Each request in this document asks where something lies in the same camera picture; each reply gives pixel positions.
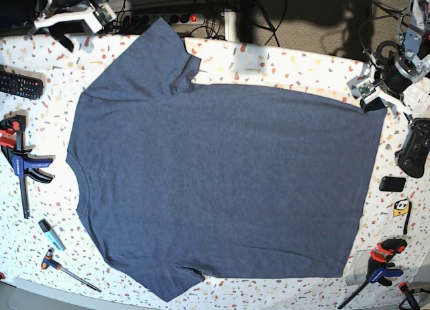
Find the blue grey T-shirt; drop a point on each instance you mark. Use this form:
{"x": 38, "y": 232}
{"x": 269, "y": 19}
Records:
{"x": 179, "y": 181}

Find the white paper sheet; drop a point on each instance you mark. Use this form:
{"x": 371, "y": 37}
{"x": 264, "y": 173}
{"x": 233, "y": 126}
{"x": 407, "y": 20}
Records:
{"x": 417, "y": 101}

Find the white table leg post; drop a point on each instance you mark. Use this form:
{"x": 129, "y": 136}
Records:
{"x": 230, "y": 25}

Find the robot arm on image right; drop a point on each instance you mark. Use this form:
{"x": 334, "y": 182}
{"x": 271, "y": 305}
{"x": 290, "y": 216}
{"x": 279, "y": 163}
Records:
{"x": 395, "y": 66}

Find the orange T-handle hex key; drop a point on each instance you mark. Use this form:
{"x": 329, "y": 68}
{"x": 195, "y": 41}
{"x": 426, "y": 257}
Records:
{"x": 49, "y": 262}

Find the blue black bar clamp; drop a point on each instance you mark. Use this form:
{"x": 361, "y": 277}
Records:
{"x": 23, "y": 165}

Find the black TV remote control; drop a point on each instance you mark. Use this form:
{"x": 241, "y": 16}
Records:
{"x": 21, "y": 86}

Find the white power strip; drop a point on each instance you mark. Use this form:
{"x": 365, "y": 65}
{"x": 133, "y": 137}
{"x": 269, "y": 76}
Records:
{"x": 192, "y": 19}

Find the light blue highlighter marker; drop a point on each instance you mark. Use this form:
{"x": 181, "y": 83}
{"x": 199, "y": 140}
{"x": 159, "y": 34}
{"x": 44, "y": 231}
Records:
{"x": 51, "y": 235}

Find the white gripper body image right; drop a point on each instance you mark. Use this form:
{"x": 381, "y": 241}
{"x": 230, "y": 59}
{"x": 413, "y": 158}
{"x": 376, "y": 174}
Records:
{"x": 368, "y": 89}

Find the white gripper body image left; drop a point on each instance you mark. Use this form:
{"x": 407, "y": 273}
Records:
{"x": 95, "y": 17}

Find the red black clamp corner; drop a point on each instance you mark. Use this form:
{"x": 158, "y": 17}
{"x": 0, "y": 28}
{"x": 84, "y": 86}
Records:
{"x": 408, "y": 297}

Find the small black box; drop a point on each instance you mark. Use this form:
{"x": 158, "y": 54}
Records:
{"x": 392, "y": 184}

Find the blue bar clamp right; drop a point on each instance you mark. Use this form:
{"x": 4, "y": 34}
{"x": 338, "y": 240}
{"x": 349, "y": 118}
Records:
{"x": 380, "y": 266}

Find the yellow tag with black strap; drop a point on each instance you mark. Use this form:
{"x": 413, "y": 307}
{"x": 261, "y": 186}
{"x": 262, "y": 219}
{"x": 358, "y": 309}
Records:
{"x": 403, "y": 208}

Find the black game controller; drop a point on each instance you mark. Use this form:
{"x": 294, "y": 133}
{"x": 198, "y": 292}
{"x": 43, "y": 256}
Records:
{"x": 413, "y": 154}

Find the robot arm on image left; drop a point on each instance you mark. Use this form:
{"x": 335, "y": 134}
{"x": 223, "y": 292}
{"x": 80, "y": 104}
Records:
{"x": 62, "y": 6}

